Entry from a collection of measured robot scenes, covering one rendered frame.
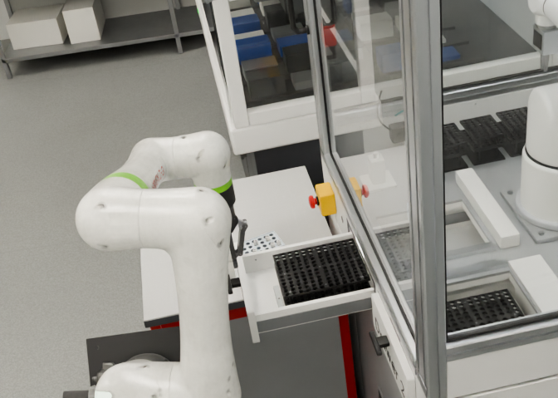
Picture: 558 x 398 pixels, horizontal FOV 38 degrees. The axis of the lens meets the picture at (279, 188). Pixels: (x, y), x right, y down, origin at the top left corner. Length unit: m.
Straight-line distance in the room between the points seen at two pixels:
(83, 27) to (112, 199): 4.40
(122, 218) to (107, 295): 2.19
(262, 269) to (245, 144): 0.69
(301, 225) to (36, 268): 1.77
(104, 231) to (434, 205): 0.58
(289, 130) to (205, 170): 0.96
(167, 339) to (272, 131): 1.09
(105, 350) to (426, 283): 0.82
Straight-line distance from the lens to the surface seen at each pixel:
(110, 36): 5.87
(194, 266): 1.50
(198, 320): 1.57
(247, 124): 2.77
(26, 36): 5.99
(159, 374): 1.70
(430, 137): 1.33
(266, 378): 2.52
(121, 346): 1.96
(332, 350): 2.49
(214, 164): 1.87
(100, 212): 1.48
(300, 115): 2.79
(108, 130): 4.95
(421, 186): 1.37
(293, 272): 2.11
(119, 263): 3.82
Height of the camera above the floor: 2.24
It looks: 33 degrees down
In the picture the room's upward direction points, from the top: 9 degrees counter-clockwise
